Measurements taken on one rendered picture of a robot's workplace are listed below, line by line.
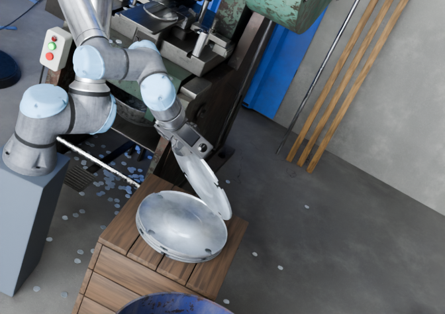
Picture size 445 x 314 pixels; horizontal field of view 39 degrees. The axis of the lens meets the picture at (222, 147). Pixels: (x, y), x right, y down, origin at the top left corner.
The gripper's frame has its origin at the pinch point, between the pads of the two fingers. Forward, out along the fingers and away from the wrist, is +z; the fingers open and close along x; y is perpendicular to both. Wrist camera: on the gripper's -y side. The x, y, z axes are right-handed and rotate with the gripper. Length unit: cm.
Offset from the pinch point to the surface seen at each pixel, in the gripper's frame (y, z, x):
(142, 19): 50, 10, -26
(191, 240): -9.2, 23.3, 17.3
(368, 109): 10, 152, -105
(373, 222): -30, 150, -56
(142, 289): -8.4, 21.9, 37.4
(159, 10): 54, 18, -35
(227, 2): 49, 38, -60
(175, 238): -6.0, 20.5, 20.2
